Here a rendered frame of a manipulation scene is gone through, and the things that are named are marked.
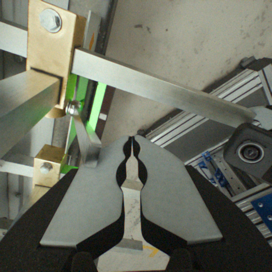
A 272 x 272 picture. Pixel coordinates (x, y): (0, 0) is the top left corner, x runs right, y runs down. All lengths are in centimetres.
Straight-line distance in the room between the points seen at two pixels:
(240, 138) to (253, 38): 112
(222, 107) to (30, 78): 25
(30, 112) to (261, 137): 22
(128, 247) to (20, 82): 54
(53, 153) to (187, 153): 91
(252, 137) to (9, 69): 54
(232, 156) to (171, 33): 97
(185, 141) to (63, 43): 96
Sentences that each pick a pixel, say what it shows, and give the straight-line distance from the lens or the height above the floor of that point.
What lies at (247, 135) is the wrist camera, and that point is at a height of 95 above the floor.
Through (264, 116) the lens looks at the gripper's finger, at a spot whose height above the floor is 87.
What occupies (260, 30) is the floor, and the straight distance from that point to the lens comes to 131.
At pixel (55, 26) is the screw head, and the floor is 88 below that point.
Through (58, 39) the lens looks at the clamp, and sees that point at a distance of 24.
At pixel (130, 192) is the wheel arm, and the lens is 42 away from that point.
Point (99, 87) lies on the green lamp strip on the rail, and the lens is 42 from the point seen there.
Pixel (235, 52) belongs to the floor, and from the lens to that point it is 126.
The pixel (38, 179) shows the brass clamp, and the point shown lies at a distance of 42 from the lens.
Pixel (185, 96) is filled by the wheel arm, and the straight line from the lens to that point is 26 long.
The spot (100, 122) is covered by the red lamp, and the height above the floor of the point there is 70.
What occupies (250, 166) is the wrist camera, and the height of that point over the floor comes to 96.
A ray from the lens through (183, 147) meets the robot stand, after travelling 113.
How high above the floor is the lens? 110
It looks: 59 degrees down
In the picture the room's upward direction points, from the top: 177 degrees clockwise
